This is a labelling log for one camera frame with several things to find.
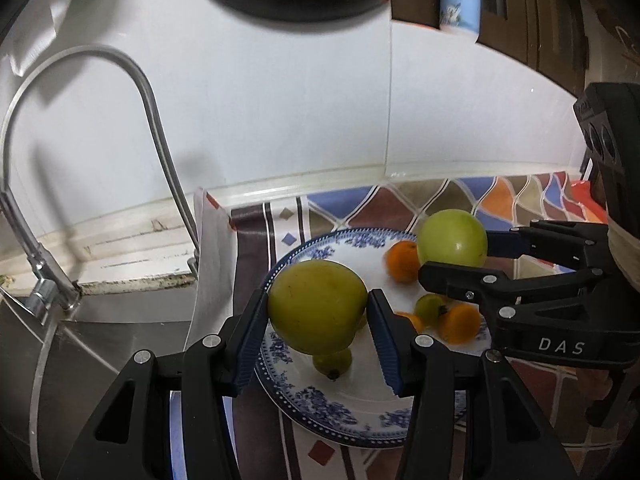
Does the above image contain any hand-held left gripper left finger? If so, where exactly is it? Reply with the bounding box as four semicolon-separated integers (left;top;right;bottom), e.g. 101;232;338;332
55;288;271;480

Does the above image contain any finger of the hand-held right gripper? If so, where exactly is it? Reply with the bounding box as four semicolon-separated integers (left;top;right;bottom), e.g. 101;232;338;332
418;261;608;318
485;220;612;275

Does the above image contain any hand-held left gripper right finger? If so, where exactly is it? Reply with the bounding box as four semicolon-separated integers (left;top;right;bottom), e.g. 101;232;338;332
366;288;581;480

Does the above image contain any small green persimmon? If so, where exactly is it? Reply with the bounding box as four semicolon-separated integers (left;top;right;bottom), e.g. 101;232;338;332
415;294;448;325
312;347;353;380

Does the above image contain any orange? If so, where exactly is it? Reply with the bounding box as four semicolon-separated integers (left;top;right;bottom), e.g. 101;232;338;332
395;311;423;333
439;304;482;345
384;240;421;283

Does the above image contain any green apple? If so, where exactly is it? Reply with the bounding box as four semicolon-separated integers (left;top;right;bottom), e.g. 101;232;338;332
416;209;488;268

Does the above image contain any blue patterned white plate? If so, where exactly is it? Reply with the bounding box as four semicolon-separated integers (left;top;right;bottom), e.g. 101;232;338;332
254;228;493;448

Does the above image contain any yellow-green apple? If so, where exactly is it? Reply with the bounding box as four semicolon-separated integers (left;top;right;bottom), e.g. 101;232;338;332
267;259;369;356

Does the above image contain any red plastic bag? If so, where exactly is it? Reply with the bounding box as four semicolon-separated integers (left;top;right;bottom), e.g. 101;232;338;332
570;179;608;223

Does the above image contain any colourful diamond pattern tablecloth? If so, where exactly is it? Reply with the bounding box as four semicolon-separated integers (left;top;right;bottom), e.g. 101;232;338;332
192;171;631;480

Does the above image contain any stainless steel sink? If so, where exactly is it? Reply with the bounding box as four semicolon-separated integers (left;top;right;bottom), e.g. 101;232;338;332
0;290;201;480

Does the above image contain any white blue plastic bottle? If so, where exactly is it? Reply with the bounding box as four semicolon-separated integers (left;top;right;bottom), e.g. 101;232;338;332
439;0;482;41

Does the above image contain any metal gooseneck faucet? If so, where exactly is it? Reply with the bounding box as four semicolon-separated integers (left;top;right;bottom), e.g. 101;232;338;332
0;45;201;316

